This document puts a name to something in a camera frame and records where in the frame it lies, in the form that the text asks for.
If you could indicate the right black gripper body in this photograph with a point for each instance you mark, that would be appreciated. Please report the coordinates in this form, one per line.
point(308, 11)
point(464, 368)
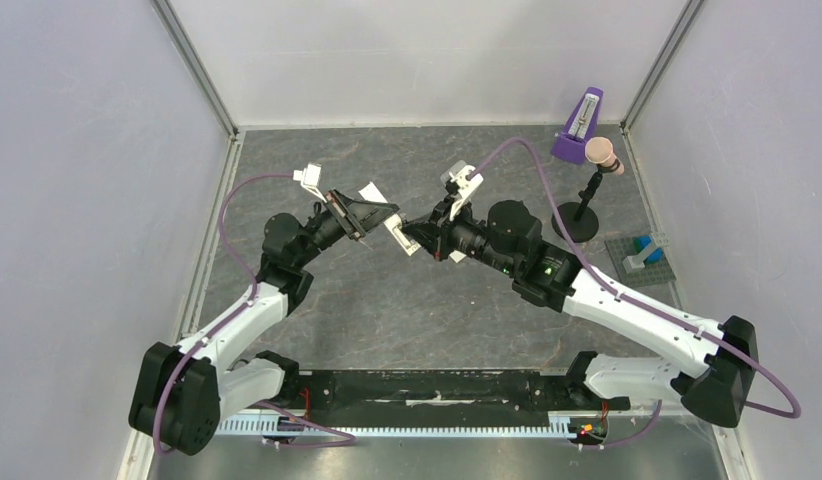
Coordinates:
point(439, 232)

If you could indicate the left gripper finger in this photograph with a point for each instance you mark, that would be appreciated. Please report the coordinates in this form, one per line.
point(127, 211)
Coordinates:
point(366, 222)
point(361, 208)

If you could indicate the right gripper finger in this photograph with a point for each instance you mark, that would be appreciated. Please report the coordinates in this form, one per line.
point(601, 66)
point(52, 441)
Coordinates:
point(425, 234)
point(445, 210)

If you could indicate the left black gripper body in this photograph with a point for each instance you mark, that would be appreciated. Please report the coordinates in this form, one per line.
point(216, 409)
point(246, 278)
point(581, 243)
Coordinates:
point(326, 230)

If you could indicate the white remote control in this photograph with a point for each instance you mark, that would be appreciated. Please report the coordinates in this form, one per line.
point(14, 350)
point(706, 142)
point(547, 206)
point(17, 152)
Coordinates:
point(393, 223)

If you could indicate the white remote battery cover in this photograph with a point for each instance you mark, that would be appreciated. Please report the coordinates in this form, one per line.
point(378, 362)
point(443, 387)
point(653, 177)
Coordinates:
point(457, 256)

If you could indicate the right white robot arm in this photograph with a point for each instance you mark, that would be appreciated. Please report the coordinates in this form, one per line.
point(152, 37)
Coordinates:
point(695, 360)

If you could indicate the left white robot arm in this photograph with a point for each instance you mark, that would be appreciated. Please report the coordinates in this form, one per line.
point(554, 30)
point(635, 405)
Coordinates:
point(184, 391)

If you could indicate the black stand with pink head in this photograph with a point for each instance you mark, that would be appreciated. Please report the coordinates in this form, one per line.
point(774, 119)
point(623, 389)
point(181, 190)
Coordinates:
point(578, 219)

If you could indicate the purple metronome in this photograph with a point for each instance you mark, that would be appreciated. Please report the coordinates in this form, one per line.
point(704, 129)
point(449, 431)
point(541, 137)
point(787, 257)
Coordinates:
point(570, 142)

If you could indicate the blue and grey bricks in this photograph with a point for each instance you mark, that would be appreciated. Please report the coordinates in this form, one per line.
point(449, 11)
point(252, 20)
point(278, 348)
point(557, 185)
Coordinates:
point(646, 248)

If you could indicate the grey brick baseplate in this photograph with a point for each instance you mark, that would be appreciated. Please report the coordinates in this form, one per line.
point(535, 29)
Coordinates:
point(657, 273)

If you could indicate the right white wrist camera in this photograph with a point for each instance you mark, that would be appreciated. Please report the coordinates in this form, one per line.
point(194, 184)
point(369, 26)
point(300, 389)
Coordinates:
point(461, 182)

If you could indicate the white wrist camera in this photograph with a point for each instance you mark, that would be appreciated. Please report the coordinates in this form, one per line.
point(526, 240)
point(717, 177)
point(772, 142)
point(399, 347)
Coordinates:
point(461, 182)
point(309, 178)

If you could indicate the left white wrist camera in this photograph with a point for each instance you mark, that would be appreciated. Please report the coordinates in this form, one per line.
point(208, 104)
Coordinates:
point(309, 178)

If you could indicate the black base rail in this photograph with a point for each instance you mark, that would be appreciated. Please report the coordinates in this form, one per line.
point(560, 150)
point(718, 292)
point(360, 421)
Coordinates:
point(437, 397)

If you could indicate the white slotted cable duct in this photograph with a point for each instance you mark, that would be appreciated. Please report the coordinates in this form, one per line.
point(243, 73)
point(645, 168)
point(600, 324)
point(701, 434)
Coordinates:
point(271, 424)

